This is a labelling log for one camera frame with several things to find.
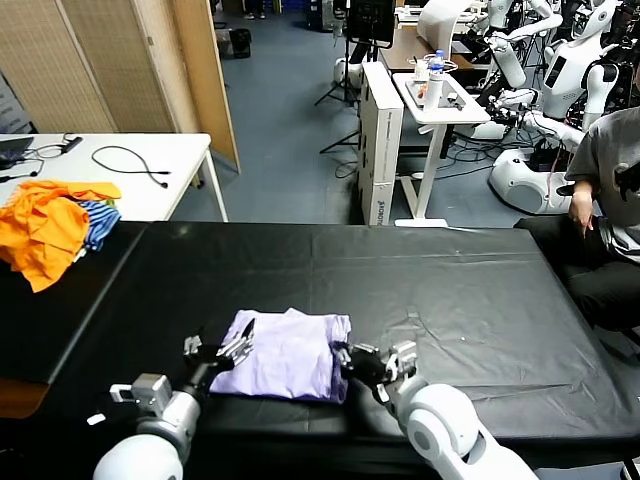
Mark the seated person gray shirt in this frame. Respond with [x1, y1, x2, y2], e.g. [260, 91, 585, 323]
[514, 62, 640, 346]

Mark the black laptop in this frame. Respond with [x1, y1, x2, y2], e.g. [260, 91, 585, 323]
[0, 135, 35, 171]

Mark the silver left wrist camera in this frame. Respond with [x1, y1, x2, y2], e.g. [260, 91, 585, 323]
[109, 372, 172, 417]

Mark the black table cover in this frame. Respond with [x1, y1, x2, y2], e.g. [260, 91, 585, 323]
[47, 221, 640, 454]

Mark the white curved shell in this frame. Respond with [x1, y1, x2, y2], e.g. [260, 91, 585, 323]
[417, 0, 476, 50]

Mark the wooden folding screen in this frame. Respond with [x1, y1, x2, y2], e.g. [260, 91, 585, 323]
[0, 0, 241, 175]

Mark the black looped cable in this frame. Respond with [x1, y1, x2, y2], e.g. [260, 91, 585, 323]
[91, 145, 172, 190]

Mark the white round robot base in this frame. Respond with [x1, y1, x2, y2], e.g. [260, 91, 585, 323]
[488, 147, 577, 216]

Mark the white table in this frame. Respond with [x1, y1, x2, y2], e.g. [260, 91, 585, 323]
[0, 132, 230, 224]

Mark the white humanoid robot dark panel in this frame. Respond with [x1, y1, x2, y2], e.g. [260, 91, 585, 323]
[542, 0, 622, 135]

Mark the white cardboard box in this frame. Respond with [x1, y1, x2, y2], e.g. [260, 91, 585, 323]
[357, 60, 405, 227]

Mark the person's bare forearm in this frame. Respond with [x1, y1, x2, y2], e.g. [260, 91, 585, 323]
[573, 175, 599, 200]

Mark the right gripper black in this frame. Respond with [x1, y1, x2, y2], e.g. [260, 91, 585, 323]
[330, 339, 399, 399]

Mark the black trash bin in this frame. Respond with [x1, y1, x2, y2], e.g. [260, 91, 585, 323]
[229, 28, 252, 60]

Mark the orange garment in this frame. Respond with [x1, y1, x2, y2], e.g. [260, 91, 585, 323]
[0, 179, 123, 294]

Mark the blue striped garment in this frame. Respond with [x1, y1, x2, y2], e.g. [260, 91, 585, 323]
[74, 199, 123, 254]

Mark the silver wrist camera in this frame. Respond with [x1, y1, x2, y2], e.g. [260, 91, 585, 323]
[109, 372, 172, 417]
[379, 340, 419, 382]

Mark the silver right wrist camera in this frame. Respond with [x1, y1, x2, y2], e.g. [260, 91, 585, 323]
[379, 340, 419, 382]

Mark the small white desk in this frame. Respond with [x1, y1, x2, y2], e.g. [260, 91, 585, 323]
[392, 72, 492, 229]

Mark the brown wooden desk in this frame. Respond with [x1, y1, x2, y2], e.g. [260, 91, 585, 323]
[378, 27, 484, 72]

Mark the white robot forearm with cables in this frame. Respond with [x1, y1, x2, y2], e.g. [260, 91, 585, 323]
[492, 88, 592, 151]

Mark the person's bare hand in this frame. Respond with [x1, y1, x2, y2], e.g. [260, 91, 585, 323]
[568, 192, 597, 241]

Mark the black tripod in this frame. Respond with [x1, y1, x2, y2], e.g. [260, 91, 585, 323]
[314, 37, 362, 107]

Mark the light purple t-shirt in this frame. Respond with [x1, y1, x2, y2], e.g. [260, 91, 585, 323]
[209, 308, 353, 404]

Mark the black smooth table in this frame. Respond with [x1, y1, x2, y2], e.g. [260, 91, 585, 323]
[0, 219, 149, 386]

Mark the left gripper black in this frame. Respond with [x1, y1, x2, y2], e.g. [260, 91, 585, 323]
[181, 317, 257, 399]

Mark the white bottle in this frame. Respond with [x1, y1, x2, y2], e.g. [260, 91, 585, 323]
[423, 69, 444, 113]

